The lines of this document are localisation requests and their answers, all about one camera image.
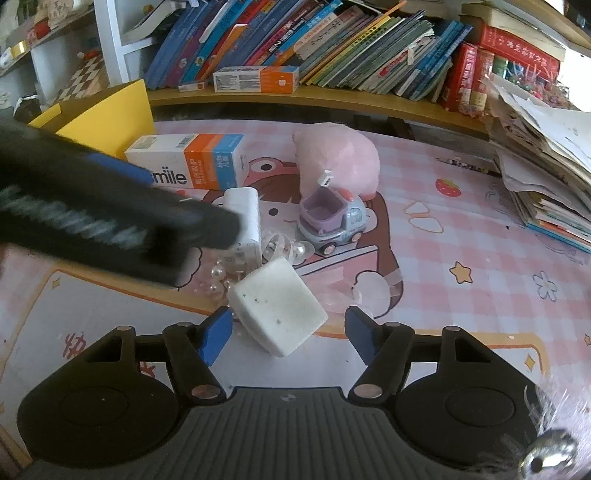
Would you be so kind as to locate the patterned pencil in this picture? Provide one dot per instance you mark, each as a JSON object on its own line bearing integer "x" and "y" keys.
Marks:
{"x": 466, "y": 165}

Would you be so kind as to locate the white shelf unit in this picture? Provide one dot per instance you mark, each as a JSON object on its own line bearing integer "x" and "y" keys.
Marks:
{"x": 111, "y": 50}

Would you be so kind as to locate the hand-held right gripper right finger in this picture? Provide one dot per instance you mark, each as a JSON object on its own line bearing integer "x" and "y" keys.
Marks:
{"x": 360, "y": 337}

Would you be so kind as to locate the silver metal bell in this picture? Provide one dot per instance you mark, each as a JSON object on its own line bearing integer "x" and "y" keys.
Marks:
{"x": 551, "y": 452}

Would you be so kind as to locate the pink cartoon printed table mat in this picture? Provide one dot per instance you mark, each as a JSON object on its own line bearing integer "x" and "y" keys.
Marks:
{"x": 461, "y": 221}

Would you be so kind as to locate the colourful bead bag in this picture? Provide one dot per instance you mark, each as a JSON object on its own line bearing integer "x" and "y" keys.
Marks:
{"x": 540, "y": 83}

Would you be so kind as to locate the dark round jar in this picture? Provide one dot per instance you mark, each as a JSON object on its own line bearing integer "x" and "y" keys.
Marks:
{"x": 27, "y": 107}

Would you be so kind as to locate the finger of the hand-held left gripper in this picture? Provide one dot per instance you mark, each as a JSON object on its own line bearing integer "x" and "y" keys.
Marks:
{"x": 124, "y": 171}
{"x": 207, "y": 230}

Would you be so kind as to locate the white charger adapter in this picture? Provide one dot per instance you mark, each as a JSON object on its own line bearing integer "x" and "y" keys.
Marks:
{"x": 247, "y": 217}

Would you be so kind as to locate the yellow cardboard box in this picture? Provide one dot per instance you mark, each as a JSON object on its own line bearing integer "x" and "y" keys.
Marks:
{"x": 120, "y": 120}

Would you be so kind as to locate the white speckled sponge block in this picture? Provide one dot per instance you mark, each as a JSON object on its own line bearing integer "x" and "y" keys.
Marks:
{"x": 277, "y": 309}

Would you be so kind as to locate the clear plastic piece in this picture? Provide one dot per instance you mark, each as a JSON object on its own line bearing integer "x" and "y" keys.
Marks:
{"x": 376, "y": 295}

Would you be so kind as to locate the wooden shelf board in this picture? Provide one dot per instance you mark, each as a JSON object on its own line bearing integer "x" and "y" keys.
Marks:
{"x": 323, "y": 104}

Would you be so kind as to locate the beige thick books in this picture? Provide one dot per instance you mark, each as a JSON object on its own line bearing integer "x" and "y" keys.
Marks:
{"x": 512, "y": 16}

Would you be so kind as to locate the red thick dictionary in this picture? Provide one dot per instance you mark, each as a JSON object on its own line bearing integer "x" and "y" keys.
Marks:
{"x": 459, "y": 76}
{"x": 484, "y": 83}

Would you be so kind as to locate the checkered game board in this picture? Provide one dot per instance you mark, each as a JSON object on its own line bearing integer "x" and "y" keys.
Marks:
{"x": 83, "y": 76}

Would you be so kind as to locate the purple blue toy car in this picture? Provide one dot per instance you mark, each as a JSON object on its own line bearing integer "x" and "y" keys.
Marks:
{"x": 332, "y": 226}

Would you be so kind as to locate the pink plush toy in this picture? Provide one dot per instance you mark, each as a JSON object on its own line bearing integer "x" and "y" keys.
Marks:
{"x": 337, "y": 157}

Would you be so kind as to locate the stack of papers and books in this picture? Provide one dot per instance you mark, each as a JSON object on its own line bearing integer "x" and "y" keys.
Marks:
{"x": 545, "y": 152}

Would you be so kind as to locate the white orange blue toothpaste box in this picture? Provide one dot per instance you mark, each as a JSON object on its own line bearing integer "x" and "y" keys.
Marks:
{"x": 203, "y": 157}

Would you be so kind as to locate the row of leaning books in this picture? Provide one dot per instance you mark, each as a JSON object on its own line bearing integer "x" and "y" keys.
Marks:
{"x": 323, "y": 41}

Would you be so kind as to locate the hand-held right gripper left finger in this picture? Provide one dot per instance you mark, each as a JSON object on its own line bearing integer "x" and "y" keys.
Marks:
{"x": 214, "y": 337}

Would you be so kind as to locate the pink furry cloth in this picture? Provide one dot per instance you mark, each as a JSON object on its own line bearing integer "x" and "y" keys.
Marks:
{"x": 568, "y": 406}

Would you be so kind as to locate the large red hardcover book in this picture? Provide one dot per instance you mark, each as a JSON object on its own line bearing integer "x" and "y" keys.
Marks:
{"x": 517, "y": 48}

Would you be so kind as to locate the small red white box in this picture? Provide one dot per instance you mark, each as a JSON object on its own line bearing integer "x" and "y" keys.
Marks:
{"x": 196, "y": 87}

